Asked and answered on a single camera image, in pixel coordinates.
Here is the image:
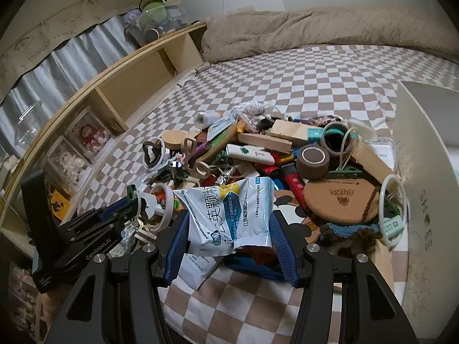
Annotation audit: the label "round cork coaster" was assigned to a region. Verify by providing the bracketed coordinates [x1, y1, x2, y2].
[303, 179, 381, 224]

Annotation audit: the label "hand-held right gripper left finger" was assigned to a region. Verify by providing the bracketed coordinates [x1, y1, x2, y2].
[45, 210, 190, 344]

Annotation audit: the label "wooden wedge block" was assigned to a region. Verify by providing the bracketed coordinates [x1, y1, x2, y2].
[349, 138, 395, 187]

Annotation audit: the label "beige handled scissors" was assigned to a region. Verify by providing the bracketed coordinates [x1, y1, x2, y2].
[181, 136, 212, 187]

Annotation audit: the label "white cardboard box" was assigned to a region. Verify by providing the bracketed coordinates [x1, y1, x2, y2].
[392, 81, 459, 344]

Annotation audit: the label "grey curtain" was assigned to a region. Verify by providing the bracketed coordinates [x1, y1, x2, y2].
[0, 16, 139, 158]

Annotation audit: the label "pale green label tag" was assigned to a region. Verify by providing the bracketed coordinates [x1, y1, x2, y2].
[382, 215, 404, 237]

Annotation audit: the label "beige printed valance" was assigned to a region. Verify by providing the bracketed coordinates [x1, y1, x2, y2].
[0, 0, 158, 103]

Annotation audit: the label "round wooden box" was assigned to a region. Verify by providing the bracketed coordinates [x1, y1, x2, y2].
[160, 131, 199, 150]

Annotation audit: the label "brown blue crocheted piece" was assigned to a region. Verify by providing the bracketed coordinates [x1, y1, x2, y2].
[319, 220, 382, 248]

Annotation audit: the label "clear display case with figure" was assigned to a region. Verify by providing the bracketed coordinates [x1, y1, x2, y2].
[45, 136, 90, 196]
[66, 107, 114, 163]

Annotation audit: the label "light wooden bedside shelf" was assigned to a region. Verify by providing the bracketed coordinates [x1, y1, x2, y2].
[0, 21, 209, 259]

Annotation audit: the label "white tube with green logo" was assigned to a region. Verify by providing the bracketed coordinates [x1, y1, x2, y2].
[226, 144, 275, 163]

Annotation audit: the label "white knit scrunchie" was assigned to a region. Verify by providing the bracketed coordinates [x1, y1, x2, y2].
[232, 102, 266, 120]

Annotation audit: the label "round panda coaster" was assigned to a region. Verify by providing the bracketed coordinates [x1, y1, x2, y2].
[273, 186, 323, 237]

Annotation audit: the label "clear plastic pouch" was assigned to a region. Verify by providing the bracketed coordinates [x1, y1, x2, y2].
[367, 142, 397, 169]

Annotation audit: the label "black white patterned tube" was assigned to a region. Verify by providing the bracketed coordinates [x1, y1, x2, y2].
[308, 115, 343, 126]

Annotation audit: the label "white tape roll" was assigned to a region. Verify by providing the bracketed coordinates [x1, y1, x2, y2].
[149, 183, 176, 232]

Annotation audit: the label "large white plastic ring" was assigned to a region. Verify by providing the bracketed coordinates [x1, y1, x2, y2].
[379, 175, 407, 251]

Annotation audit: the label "green painted wooden paddle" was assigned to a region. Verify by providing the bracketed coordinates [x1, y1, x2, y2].
[195, 122, 239, 162]

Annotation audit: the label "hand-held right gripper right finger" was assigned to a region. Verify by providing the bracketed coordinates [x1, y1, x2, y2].
[271, 211, 418, 344]

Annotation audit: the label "brown wooden block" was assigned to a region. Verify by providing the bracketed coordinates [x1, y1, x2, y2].
[237, 132, 293, 153]

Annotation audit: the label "beige fluffy comforter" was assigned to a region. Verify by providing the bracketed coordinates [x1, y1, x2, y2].
[200, 7, 459, 66]

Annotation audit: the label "clear storage bin with toys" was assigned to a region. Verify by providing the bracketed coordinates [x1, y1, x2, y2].
[124, 0, 189, 45]

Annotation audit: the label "clear acrylic stand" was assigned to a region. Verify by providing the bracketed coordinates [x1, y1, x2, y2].
[12, 100, 44, 147]

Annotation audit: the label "brown tape roll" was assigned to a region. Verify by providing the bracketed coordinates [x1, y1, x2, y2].
[297, 144, 330, 180]

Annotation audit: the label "dark green plastic clip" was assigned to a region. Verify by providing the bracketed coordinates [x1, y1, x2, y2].
[326, 167, 364, 180]

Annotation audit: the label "white blue medicine sachet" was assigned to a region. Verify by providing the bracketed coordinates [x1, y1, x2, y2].
[173, 177, 275, 257]
[177, 253, 219, 291]

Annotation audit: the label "white bandage roll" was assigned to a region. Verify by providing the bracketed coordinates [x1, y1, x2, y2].
[194, 111, 225, 128]

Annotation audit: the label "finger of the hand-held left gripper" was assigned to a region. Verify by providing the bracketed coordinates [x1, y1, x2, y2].
[77, 208, 158, 249]
[59, 191, 142, 237]

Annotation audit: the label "brown white checkered bed sheet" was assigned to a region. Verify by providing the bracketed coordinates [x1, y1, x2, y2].
[72, 45, 459, 344]

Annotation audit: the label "black heart-shaped ring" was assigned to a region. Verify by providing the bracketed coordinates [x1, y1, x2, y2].
[141, 141, 160, 167]

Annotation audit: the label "white blue paper tag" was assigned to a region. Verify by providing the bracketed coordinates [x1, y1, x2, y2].
[206, 116, 235, 138]

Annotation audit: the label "light wooden block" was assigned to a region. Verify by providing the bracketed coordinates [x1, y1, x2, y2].
[269, 119, 309, 146]

